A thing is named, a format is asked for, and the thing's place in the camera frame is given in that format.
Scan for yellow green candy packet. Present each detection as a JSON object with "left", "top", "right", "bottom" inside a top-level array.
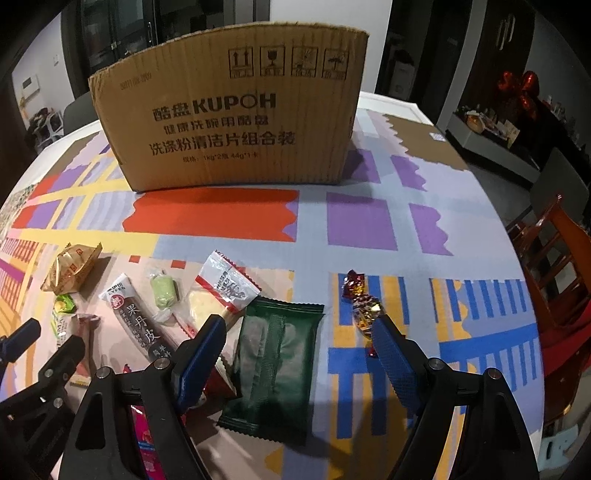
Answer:
[{"left": 50, "top": 294, "right": 76, "bottom": 347}]

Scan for red gold foil candy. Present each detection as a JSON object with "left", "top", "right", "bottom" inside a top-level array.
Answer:
[{"left": 342, "top": 270, "right": 385, "bottom": 358}]

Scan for dark brown fruit leather bar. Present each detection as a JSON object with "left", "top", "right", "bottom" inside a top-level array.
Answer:
[{"left": 99, "top": 273, "right": 174, "bottom": 362}]

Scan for white red cake packet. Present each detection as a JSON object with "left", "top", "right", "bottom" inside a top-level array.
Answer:
[{"left": 185, "top": 251, "right": 260, "bottom": 331}]

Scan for dark green snack packet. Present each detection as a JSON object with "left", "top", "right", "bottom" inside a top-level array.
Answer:
[{"left": 217, "top": 297, "right": 325, "bottom": 446}]

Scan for gold fortune biscuits bag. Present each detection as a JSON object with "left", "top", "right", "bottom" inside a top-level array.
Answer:
[{"left": 40, "top": 243, "right": 102, "bottom": 296}]

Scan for pink hawthorn snack bag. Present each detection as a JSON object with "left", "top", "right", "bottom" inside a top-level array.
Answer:
[{"left": 131, "top": 406, "right": 166, "bottom": 480}]

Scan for red white wrapped candy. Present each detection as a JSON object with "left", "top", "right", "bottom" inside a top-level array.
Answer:
[{"left": 69, "top": 314, "right": 100, "bottom": 387}]

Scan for pale green wrapped candy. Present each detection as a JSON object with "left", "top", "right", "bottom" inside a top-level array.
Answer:
[{"left": 148, "top": 270, "right": 178, "bottom": 324}]

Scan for colourful patterned tablecloth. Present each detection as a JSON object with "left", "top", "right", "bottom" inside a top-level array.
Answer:
[{"left": 1, "top": 109, "right": 544, "bottom": 479}]

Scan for red wooden chair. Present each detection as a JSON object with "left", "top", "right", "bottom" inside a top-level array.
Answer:
[{"left": 506, "top": 194, "right": 590, "bottom": 425}]

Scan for white shoe rack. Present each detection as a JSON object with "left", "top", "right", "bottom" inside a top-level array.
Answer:
[{"left": 27, "top": 107, "right": 64, "bottom": 154}]

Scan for white low cabinet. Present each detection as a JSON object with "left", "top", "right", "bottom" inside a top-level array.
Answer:
[{"left": 446, "top": 114, "right": 540, "bottom": 186}]

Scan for grey dining chair left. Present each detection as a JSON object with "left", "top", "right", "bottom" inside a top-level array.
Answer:
[{"left": 63, "top": 92, "right": 98, "bottom": 135}]

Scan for grey chair right side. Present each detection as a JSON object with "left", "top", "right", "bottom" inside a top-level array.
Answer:
[{"left": 530, "top": 149, "right": 589, "bottom": 223}]

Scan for brown cardboard box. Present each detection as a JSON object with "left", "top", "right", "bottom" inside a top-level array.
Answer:
[{"left": 89, "top": 22, "right": 369, "bottom": 192}]

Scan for red foil balloons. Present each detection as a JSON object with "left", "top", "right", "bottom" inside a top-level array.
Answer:
[{"left": 497, "top": 70, "right": 540, "bottom": 119}]

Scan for black sliding glass door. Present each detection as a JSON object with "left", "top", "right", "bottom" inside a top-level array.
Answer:
[{"left": 60, "top": 0, "right": 270, "bottom": 98}]

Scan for wall intercom panel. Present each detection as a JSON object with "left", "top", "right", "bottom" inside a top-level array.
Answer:
[{"left": 21, "top": 74, "right": 40, "bottom": 102}]

